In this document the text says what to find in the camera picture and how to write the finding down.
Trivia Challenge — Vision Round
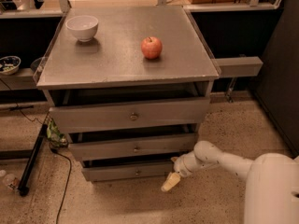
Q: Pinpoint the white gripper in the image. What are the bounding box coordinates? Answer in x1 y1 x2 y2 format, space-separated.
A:
161 151 203 192

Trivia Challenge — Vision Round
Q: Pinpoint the grey bottom drawer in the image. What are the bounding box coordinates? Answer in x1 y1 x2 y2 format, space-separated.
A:
82 160 174 182

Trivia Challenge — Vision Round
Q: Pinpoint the grey drawer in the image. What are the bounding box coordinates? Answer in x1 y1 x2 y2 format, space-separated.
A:
82 160 174 182
50 97 210 133
69 133 196 161

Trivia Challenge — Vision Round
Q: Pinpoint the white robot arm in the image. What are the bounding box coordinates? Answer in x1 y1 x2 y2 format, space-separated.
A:
162 141 299 224

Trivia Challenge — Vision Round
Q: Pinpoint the grey middle drawer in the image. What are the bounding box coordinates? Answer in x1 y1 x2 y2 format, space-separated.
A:
69 133 196 161

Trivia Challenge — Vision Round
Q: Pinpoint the grey drawer cabinet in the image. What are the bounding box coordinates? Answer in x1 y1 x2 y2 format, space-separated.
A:
37 6 219 169

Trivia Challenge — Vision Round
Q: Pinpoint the grey top drawer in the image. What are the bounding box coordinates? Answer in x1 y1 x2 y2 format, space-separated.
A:
50 97 210 133

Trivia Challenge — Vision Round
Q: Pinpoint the grey side shelf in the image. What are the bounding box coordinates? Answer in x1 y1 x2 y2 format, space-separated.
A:
216 56 263 78

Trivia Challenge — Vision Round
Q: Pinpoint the green snack bag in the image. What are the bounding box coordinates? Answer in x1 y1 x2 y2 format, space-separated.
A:
46 119 68 148

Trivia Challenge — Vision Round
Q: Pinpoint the red apple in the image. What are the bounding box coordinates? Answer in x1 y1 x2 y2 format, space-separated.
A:
141 36 163 60

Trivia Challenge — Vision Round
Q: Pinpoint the black metal bar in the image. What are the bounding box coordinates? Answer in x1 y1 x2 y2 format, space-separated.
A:
18 124 47 197

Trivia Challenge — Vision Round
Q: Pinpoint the clear plastic bottle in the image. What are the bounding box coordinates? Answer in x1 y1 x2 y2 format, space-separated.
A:
0 170 20 191

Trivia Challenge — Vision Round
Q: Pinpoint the white ceramic bowl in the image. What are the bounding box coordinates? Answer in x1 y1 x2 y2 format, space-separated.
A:
65 15 98 42

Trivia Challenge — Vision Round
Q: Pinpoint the patterned small bowl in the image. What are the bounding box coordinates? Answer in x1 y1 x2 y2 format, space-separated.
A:
0 56 21 76

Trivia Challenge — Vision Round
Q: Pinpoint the black floor cable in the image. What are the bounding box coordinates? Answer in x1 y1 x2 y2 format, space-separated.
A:
50 147 73 224

